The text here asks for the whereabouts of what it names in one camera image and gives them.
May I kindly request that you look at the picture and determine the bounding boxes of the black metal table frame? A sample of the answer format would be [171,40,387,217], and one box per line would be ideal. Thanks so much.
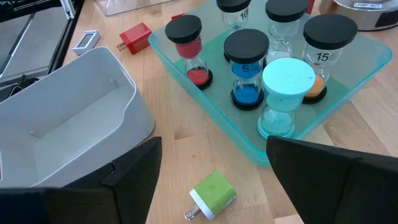
[0,0,85,103]

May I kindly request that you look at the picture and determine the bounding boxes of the clear plastic bin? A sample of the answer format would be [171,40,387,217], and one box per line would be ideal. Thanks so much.
[93,0,175,17]

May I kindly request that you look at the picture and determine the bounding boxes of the blue sand hourglass black caps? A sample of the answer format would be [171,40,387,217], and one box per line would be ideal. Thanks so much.
[223,28,271,111]

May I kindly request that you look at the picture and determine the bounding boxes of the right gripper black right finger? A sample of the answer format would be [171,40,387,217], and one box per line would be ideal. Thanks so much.
[266,135,398,224]

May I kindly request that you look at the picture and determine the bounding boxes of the translucent green plastic tray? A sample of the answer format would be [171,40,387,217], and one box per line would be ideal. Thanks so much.
[147,0,393,167]

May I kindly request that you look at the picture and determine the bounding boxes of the white sand hourglass black caps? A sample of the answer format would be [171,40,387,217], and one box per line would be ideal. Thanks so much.
[264,0,310,65]

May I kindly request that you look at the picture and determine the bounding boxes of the purple sand hourglass black caps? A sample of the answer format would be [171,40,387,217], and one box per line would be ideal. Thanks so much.
[216,0,252,32]

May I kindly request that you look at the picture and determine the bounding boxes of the green and white wall charger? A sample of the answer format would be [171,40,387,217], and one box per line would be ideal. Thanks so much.
[183,169,237,222]

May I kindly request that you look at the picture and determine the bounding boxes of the red sand hourglass black caps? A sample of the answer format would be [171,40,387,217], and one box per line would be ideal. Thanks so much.
[164,14,214,91]

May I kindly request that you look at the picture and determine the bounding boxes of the silver lamp base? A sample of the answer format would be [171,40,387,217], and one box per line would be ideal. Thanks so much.
[318,0,398,32]

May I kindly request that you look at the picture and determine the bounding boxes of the white digital thermometer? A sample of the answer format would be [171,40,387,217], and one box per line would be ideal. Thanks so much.
[72,29,101,56]

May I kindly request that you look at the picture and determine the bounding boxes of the grey-white plastic bin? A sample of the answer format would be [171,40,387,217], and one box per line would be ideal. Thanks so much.
[0,45,155,189]

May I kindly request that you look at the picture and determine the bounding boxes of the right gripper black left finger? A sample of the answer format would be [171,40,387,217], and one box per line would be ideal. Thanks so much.
[0,136,164,224]

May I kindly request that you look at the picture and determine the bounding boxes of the teal hourglass teal caps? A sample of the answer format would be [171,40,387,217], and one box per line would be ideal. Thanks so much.
[256,57,317,140]

